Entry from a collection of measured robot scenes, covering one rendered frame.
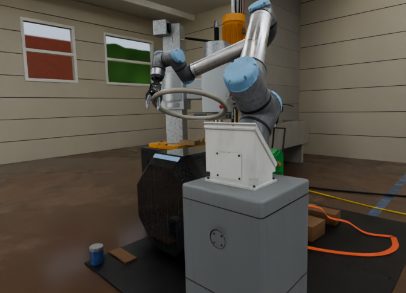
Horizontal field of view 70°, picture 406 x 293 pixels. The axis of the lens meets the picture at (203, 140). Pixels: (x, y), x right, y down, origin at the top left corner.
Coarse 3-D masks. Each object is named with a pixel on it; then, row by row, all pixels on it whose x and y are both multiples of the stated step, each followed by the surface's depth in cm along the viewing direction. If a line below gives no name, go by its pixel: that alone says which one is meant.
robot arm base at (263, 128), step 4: (248, 116) 123; (240, 120) 125; (244, 120) 122; (248, 120) 121; (252, 120) 121; (256, 120) 121; (260, 120) 121; (260, 124) 120; (264, 124) 121; (260, 128) 119; (264, 128) 120; (268, 128) 122; (264, 132) 119; (268, 132) 122; (264, 136) 118; (268, 136) 122; (268, 140) 121; (268, 144) 120
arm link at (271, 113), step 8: (272, 96) 128; (272, 104) 124; (280, 104) 129; (248, 112) 122; (256, 112) 121; (264, 112) 122; (272, 112) 124; (280, 112) 131; (264, 120) 122; (272, 120) 125; (272, 128) 126
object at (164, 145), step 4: (152, 144) 320; (156, 144) 315; (160, 144) 313; (164, 144) 312; (168, 144) 311; (172, 144) 311; (176, 144) 310; (200, 144) 319; (204, 144) 324; (160, 148) 311; (164, 148) 306; (168, 148) 301; (172, 148) 297; (176, 148) 296; (180, 148) 298
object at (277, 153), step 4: (276, 128) 402; (280, 128) 395; (284, 128) 389; (284, 132) 389; (272, 136) 407; (284, 136) 389; (272, 140) 406; (284, 140) 389; (272, 144) 407; (284, 144) 390; (272, 148) 400; (272, 152) 387; (276, 152) 385; (280, 152) 385; (276, 156) 381; (280, 156) 386; (276, 160) 382; (280, 160) 386; (280, 164) 382; (276, 168) 383; (280, 168) 388; (272, 172) 380; (276, 172) 384; (280, 172) 388
